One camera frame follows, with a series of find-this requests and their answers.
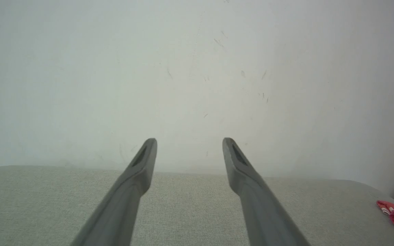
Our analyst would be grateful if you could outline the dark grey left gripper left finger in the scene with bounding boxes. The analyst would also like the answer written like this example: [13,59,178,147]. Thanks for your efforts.
[70,138,158,246]

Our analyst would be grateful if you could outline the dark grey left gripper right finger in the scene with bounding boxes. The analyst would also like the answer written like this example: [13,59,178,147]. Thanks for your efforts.
[222,137,311,246]

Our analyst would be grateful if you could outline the light grey fabric sofa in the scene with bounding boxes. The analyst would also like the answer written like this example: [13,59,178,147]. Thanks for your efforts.
[0,165,394,246]

